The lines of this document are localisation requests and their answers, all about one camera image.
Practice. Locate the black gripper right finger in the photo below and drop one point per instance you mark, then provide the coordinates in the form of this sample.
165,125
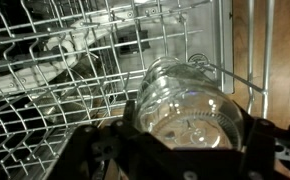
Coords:
268,150

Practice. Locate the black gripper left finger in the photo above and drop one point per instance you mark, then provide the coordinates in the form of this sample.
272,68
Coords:
129,113

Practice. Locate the clear glass jar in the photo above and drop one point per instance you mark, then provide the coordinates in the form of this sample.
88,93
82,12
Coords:
185,110

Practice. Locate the grey dishwasher door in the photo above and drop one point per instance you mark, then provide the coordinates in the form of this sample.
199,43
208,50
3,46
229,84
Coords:
201,20

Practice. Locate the black detergent dispenser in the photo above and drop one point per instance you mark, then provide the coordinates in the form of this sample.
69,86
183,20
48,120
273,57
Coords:
131,46

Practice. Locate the round door vent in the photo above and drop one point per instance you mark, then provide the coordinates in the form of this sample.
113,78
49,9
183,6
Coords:
198,59

